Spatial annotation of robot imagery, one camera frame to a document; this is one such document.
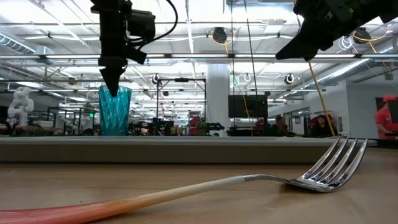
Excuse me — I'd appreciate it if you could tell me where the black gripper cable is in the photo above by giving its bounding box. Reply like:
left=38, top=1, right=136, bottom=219
left=136, top=0, right=179, bottom=47

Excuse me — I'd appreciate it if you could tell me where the teal faceted plastic cup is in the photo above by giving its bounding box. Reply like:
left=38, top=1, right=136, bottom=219
left=98, top=85, right=132, bottom=136

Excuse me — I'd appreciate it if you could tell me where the yellow cable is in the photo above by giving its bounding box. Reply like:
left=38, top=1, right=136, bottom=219
left=307, top=60, right=337, bottom=138

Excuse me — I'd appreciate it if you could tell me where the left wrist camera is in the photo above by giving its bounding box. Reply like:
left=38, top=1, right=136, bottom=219
left=129, top=9, right=156, bottom=44

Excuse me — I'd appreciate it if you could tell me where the person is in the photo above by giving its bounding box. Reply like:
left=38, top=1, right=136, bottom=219
left=272, top=115, right=290, bottom=137
left=310, top=114, right=338, bottom=138
left=374, top=95, right=398, bottom=139

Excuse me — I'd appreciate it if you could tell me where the black ceiling cable reel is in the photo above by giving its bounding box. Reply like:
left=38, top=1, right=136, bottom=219
left=212, top=27, right=228, bottom=45
left=353, top=27, right=372, bottom=45

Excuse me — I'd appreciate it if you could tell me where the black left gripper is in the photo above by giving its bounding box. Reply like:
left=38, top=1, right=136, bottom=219
left=90, top=0, right=147, bottom=97

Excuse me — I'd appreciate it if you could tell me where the fork with orange-white handle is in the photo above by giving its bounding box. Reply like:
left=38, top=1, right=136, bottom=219
left=0, top=138, right=369, bottom=224

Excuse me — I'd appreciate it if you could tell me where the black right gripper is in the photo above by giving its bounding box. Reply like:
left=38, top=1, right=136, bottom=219
left=275, top=0, right=382, bottom=61

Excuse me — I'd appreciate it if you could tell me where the black monitor screen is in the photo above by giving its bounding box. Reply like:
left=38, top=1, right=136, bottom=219
left=228, top=94, right=269, bottom=119

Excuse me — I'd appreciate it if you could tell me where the thin black hanging cable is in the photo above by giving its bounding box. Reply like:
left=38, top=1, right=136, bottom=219
left=243, top=0, right=259, bottom=137

